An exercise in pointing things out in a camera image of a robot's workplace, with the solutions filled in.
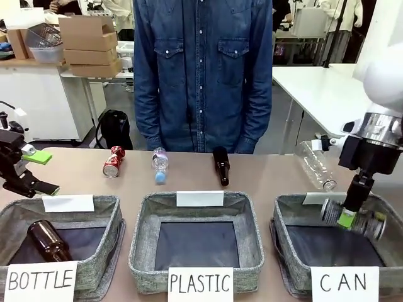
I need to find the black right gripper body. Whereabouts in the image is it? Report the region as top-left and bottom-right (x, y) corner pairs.
(338, 134), (403, 177)

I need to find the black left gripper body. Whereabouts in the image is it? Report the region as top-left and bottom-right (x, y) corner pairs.
(0, 128), (35, 199)

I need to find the silver aluminium can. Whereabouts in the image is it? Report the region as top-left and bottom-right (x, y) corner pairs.
(320, 198), (387, 242)

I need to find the person left forearm denim sleeve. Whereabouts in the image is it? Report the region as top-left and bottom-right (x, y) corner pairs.
(239, 75), (273, 155)

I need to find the person right forearm denim sleeve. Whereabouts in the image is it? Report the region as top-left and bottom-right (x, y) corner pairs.
(133, 75), (166, 150)

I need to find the crushed red soda can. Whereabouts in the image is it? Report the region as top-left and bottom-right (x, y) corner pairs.
(102, 145), (127, 179)

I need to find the white paper sign CAN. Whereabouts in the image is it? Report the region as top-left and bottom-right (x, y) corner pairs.
(310, 266), (380, 302)

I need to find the grey fabric basket bottle label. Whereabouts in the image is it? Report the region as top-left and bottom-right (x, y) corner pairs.
(0, 194), (127, 302)

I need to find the grey fabric basket can label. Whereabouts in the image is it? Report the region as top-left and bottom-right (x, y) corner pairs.
(269, 192), (403, 299)

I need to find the grey fabric basket plastic label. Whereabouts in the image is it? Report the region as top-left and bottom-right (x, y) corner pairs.
(128, 190), (265, 295)

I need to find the blank white card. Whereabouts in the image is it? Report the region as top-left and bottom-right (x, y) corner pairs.
(302, 192), (348, 206)
(42, 194), (95, 213)
(176, 190), (225, 208)

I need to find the large clear plastic bottle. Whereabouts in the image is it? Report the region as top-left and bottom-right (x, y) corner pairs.
(293, 140), (338, 193)

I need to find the wide brown glass bottle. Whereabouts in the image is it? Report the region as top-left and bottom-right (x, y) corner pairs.
(26, 220), (74, 263)

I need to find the white cabinet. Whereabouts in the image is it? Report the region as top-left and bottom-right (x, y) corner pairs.
(0, 59), (107, 146)

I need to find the black backpack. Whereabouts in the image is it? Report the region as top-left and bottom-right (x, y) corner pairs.
(96, 109), (133, 150)

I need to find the white table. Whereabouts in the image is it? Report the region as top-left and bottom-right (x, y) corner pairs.
(271, 63), (370, 155)

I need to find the white paper sign BOTTLE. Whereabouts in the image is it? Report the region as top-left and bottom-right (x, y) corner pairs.
(4, 260), (79, 302)

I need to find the flat cardboard box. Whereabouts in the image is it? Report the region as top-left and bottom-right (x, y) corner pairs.
(69, 59), (123, 78)
(63, 47), (118, 66)

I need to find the clear plastic container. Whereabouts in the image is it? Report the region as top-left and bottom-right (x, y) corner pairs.
(24, 25), (66, 64)

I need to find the small cardboard box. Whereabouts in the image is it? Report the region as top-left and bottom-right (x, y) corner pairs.
(6, 28), (36, 61)

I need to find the small plastic bottle blue cap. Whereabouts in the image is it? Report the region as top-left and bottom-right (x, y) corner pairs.
(152, 147), (169, 185)

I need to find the black stand pole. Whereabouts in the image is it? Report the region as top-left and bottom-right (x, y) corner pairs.
(321, 0), (344, 69)

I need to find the large open cardboard box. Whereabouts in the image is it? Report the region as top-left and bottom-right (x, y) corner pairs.
(58, 14), (118, 52)

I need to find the slim brown glass bottle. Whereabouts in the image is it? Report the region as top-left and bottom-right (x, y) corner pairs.
(212, 146), (232, 187)

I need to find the background person white coat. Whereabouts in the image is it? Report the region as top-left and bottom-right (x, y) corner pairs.
(317, 0), (363, 65)

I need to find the white equipment box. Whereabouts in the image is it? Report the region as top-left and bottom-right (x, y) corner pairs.
(293, 5), (335, 37)

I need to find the background person white shirt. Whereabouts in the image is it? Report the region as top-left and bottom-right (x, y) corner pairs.
(102, 0), (136, 32)

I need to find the white paper sign PLASTIC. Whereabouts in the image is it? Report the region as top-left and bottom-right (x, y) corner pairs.
(167, 267), (234, 302)

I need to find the person torso denim shirt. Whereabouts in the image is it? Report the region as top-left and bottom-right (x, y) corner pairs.
(133, 0), (273, 155)

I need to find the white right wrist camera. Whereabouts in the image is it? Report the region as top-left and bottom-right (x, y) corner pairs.
(315, 118), (366, 151)

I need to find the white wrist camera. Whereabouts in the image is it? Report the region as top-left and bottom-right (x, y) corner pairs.
(315, 118), (366, 151)
(0, 100), (31, 135)

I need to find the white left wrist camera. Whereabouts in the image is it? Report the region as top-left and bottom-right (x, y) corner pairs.
(0, 100), (31, 135)

